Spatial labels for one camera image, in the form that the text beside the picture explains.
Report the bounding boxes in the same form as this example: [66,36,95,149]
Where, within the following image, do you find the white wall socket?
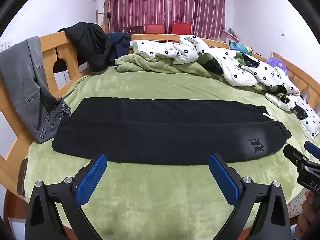
[0,38,13,51]

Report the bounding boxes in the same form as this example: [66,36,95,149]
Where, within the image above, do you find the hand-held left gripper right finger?
[209,154,292,240]

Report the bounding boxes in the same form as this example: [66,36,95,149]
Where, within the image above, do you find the black pants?
[51,97,292,166]

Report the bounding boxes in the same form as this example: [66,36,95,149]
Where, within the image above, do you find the navy blue garment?
[105,32,132,67]

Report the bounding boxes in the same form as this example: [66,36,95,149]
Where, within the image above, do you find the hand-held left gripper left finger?
[25,153,108,240]

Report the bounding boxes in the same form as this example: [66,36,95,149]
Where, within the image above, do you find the wooden bed frame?
[0,25,320,240]

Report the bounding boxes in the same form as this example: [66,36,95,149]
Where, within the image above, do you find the star print sheet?
[289,189,311,217]

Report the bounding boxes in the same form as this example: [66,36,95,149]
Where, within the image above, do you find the black jacket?
[57,22,112,71]

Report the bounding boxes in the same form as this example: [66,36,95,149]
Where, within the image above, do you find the person's right hand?
[296,191,320,240]

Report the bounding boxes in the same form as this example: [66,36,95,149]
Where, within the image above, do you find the teal patterned pillow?
[228,40,252,53]

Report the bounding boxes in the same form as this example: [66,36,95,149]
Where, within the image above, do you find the dark brown chair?
[122,25,145,34]

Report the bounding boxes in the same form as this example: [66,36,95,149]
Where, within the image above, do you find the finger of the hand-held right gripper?
[304,141,320,160]
[283,144,310,166]

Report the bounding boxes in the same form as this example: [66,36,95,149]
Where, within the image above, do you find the purple plush toy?
[265,57,288,75]

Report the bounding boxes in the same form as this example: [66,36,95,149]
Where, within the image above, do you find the white appliance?
[53,70,70,92]

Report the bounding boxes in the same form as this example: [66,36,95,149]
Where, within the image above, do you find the wooden coat rack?
[96,2,112,33]

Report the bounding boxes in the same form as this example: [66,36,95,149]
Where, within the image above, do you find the pink floral curtain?
[105,0,227,40]

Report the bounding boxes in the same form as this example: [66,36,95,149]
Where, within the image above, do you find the white floral quilt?
[114,34,320,140]

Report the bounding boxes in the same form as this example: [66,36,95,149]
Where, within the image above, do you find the grey jeans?
[0,36,72,144]

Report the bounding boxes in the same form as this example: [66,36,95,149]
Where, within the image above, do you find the green fleece blanket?
[24,64,320,240]

